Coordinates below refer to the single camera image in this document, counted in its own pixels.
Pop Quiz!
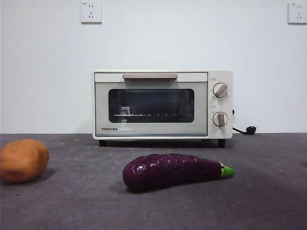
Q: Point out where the beige oven door handle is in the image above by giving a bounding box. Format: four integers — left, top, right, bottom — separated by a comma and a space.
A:
122, 73, 178, 82

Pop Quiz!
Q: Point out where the glass oven door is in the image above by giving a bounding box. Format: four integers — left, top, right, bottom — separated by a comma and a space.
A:
94, 72, 208, 138

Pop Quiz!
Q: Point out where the purple eggplant with green stem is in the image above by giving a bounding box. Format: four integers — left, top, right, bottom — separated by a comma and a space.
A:
122, 153, 235, 193

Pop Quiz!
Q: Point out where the white toaster oven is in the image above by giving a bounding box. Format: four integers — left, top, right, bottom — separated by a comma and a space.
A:
92, 69, 234, 149

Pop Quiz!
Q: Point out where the white and beige oven knob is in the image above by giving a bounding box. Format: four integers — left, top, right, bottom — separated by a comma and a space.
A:
212, 82, 229, 99
212, 111, 229, 128

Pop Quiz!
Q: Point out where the brown potato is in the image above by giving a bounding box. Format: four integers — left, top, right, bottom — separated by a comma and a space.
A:
0, 139, 50, 184

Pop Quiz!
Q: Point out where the metal wire oven rack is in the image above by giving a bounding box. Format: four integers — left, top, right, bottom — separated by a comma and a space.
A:
113, 113, 194, 117

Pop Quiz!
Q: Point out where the black power cable with plug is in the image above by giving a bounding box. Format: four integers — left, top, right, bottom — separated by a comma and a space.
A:
231, 109, 258, 136

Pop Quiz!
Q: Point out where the white wall socket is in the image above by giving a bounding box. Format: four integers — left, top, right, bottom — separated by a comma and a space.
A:
287, 2, 307, 24
80, 0, 103, 24

